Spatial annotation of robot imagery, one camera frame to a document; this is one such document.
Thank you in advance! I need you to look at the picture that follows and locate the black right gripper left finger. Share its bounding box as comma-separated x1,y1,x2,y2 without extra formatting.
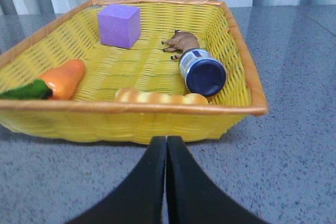
68,136,167,223

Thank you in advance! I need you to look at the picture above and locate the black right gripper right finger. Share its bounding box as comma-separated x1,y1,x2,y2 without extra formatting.
166,136,266,223

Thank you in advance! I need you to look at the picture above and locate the yellow woven basket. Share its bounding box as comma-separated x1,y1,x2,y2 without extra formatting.
1,0,268,144

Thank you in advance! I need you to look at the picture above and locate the toy bread loaf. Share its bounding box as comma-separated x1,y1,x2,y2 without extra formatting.
115,88,208,105

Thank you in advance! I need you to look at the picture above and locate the blue capped bottle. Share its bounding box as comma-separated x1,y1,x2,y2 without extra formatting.
179,48,227,97

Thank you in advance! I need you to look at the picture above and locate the orange toy carrot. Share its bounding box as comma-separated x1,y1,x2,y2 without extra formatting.
1,59,86,100

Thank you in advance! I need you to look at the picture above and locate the brown toy animal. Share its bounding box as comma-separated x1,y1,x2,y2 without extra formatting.
161,30,200,60

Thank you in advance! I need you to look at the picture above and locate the purple foam cube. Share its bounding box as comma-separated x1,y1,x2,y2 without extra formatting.
97,4,141,49

